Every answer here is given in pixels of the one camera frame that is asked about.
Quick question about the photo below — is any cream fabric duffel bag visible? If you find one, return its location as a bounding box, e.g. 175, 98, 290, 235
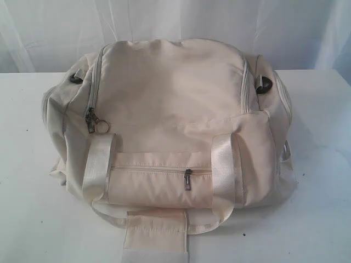
42, 39, 296, 262

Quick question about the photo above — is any metal main zipper pull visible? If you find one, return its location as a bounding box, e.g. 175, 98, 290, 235
85, 107, 99, 134

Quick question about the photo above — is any dark pocket zipper pull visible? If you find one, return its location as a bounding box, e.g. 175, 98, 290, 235
184, 169, 193, 191

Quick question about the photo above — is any white backdrop curtain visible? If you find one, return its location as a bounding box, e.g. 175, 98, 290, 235
1, 1, 350, 79

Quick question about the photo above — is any black right strap D-ring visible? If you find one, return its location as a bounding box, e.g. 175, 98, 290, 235
256, 75, 273, 95

